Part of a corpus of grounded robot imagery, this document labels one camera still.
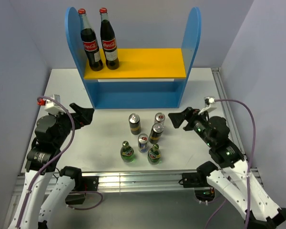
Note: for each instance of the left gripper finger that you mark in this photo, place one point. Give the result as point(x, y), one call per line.
point(86, 116)
point(79, 110)

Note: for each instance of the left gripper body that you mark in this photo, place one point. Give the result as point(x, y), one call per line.
point(65, 122)

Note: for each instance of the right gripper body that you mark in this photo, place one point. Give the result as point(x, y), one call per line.
point(195, 118)

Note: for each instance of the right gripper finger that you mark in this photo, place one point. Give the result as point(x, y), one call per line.
point(177, 118)
point(187, 112)

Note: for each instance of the silver blue can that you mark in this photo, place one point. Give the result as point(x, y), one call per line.
point(143, 143)
point(159, 118)

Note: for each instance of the black yellow can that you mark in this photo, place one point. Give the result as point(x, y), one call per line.
point(134, 122)
point(156, 132)

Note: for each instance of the silver blue can front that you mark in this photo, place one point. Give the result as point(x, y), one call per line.
point(143, 143)

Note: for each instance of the green bottle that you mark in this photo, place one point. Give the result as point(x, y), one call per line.
point(127, 152)
point(154, 155)

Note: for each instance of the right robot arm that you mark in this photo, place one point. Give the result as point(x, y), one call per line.
point(229, 172)

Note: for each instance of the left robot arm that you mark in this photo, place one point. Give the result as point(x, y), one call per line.
point(35, 210)

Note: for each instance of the blue and yellow shelf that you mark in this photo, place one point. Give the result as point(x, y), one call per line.
point(147, 78)

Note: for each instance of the right cola glass bottle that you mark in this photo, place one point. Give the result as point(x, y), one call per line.
point(108, 40)

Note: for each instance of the cola glass bottle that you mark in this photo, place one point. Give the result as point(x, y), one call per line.
point(108, 40)
point(90, 42)

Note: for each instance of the left cola glass bottle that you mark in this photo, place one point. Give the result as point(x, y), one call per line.
point(90, 42)

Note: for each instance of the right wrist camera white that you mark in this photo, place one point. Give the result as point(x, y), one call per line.
point(210, 105)

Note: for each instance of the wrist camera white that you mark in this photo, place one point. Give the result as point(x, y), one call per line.
point(50, 106)
point(210, 105)

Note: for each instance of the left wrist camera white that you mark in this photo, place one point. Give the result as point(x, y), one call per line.
point(50, 106)

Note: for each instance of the aluminium side rail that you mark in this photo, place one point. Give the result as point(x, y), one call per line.
point(234, 134)

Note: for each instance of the aluminium front rail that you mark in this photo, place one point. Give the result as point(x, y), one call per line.
point(117, 182)

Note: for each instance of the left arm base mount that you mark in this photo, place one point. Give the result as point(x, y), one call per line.
point(78, 194)

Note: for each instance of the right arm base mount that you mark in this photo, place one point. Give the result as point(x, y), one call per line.
point(202, 190)

